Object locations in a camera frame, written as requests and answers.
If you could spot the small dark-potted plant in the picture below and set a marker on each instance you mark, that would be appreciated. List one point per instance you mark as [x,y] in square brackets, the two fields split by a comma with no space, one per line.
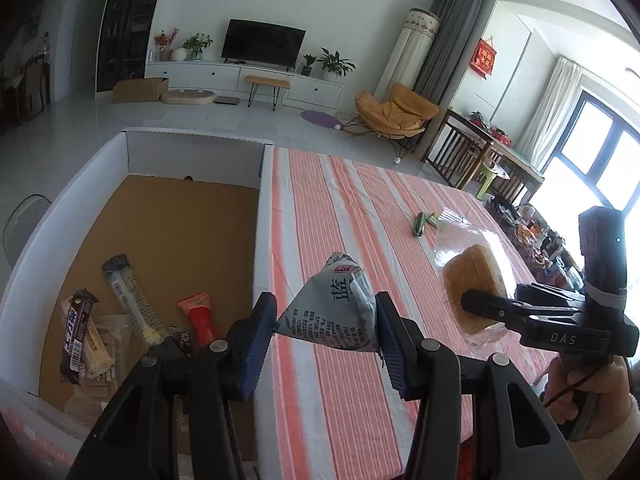
[308,65]

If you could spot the wooden dining table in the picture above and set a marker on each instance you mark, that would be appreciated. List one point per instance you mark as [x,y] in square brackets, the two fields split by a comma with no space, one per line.
[515,160]

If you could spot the cluttered pile of goods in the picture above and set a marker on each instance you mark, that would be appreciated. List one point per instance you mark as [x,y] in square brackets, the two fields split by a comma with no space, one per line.
[540,245]

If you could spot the red snack packet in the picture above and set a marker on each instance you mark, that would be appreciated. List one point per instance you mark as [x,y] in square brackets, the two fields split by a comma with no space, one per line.
[202,320]

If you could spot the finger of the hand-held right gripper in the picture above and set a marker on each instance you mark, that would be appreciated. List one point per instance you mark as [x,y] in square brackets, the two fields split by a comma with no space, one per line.
[495,307]
[550,294]

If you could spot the wooden dining chair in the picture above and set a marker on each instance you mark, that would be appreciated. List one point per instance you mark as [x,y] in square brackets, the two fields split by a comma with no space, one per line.
[455,150]

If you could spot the bread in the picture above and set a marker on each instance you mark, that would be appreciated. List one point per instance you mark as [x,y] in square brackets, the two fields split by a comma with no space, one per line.
[472,270]

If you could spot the orange lounge chair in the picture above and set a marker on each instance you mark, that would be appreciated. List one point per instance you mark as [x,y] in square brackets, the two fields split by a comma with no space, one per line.
[395,110]

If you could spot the brown chocolate bar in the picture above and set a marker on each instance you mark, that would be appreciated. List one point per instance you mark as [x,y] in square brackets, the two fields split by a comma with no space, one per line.
[77,340]

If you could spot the green potted plant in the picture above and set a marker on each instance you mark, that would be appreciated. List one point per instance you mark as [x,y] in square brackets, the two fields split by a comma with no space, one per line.
[196,45]

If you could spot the white curtain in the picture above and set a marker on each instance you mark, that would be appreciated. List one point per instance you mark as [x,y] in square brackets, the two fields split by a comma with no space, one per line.
[550,110]

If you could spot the white cardboard box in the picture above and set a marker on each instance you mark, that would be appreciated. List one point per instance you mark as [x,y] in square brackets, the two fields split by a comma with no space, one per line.
[175,220]

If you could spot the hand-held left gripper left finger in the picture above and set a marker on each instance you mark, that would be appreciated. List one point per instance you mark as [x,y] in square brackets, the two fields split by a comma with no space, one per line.
[257,345]

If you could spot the clear plastic chair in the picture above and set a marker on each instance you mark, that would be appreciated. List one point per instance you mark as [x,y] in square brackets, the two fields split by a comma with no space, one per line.
[22,225]

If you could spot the grey floor scale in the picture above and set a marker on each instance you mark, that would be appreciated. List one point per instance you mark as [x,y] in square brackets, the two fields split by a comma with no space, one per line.
[227,101]

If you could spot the white television cabinet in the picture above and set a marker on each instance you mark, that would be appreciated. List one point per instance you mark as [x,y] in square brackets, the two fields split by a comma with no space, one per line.
[200,75]

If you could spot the brown roll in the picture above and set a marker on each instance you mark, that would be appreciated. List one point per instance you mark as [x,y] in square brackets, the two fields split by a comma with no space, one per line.
[132,300]

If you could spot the green snack packet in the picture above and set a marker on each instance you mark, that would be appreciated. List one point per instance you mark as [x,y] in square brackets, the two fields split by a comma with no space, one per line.
[420,224]

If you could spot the wooden bench with metal legs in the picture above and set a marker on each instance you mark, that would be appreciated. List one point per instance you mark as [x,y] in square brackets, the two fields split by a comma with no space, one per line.
[267,81]

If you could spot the grey curtain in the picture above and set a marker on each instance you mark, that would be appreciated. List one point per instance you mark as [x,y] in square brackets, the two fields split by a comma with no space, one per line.
[447,45]

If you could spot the person's right hand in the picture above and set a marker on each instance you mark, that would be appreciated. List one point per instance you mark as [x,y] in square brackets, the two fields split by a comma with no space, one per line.
[612,395]

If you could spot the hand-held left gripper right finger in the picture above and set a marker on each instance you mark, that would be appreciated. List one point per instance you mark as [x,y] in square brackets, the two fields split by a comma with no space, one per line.
[392,345]

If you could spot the beige cat scratcher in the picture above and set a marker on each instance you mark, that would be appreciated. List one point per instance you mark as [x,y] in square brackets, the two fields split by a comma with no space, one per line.
[187,97]

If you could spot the orange striped tablecloth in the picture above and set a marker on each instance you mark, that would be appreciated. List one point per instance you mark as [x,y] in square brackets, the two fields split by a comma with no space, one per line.
[325,210]

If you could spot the window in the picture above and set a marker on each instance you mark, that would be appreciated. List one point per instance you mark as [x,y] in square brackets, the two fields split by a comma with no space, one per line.
[595,160]

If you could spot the purple floor mat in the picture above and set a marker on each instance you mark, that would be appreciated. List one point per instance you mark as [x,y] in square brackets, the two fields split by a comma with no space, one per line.
[320,119]

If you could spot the pale yellow cake packet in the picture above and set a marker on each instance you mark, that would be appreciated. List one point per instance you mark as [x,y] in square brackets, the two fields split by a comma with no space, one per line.
[102,355]

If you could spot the brown cardboard box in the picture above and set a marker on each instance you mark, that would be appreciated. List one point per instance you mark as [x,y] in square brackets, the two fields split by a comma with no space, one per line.
[137,91]

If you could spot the grey triangular snack packet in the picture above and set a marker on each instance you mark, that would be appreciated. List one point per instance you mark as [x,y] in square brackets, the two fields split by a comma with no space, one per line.
[325,310]

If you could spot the green stool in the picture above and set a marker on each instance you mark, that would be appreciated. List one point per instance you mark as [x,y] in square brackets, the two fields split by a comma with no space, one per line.
[492,177]

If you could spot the dark glass cabinet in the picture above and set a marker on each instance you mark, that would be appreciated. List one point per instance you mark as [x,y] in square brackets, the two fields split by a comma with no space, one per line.
[130,25]

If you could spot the red wall hanging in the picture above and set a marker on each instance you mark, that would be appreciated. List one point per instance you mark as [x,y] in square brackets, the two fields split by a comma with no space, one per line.
[483,57]

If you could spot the person's right forearm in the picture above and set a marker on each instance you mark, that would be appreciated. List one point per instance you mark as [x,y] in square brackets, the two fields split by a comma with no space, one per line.
[625,445]

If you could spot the black television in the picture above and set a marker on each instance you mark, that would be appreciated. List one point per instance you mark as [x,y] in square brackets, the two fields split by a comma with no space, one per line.
[262,42]

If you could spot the leafy plant in white pot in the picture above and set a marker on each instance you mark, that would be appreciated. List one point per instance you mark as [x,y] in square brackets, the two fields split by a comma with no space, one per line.
[332,62]

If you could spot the red flower plant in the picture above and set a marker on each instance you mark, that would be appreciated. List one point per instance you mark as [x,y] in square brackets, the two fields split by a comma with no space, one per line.
[165,42]

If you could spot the white round vase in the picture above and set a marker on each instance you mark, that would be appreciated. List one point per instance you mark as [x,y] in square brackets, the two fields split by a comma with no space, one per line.
[179,54]

